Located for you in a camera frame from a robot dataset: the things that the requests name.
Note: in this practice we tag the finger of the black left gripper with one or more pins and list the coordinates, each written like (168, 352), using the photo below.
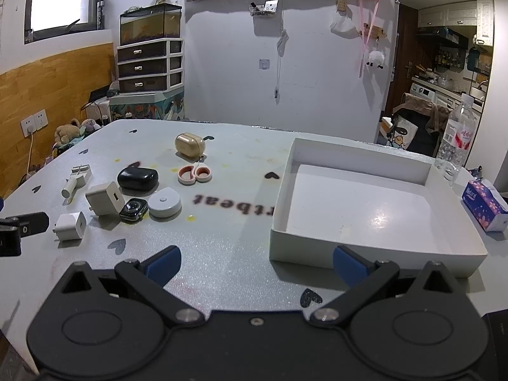
(14, 229)

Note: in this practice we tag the black glossy earbuds case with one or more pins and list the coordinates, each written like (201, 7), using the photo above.
(138, 179)

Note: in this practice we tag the small white charger plug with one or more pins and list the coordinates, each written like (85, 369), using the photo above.
(70, 226)

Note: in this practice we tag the black smartwatch body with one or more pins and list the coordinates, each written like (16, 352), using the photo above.
(133, 211)

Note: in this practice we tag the brown teddy bear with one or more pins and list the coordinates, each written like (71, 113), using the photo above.
(66, 133)

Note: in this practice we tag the white drawer cabinet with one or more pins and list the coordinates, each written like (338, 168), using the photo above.
(151, 66)

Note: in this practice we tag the clear plastic water bottle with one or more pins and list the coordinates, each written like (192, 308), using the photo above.
(457, 139)

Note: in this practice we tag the white watch band tool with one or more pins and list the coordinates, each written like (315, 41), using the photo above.
(79, 176)

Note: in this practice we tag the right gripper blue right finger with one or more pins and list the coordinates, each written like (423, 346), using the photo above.
(351, 267)

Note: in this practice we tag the white wall power socket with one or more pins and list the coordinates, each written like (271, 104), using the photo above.
(34, 123)

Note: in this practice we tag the orange white small scissors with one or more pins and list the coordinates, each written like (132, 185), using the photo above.
(190, 174)

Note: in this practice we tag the large white charger block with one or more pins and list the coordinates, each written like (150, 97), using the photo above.
(105, 199)

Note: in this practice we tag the white sheep plush hanging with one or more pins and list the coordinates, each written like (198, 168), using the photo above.
(376, 59)

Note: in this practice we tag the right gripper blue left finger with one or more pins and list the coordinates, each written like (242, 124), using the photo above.
(162, 267)

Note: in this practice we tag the glass fish tank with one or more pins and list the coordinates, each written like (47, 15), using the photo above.
(150, 23)

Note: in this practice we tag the white cartoon tote bag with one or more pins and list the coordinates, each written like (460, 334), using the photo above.
(401, 133)

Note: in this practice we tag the white shallow cardboard tray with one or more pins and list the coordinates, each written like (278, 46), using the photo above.
(381, 205)

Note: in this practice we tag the purple floral tissue pack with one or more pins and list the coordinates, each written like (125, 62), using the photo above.
(487, 205)

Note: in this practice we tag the gold earbuds case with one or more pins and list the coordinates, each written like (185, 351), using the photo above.
(190, 145)

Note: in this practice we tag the chair with brown jacket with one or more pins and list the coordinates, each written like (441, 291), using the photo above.
(430, 119)

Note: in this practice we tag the white round tape measure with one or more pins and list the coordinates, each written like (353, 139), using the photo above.
(164, 203)

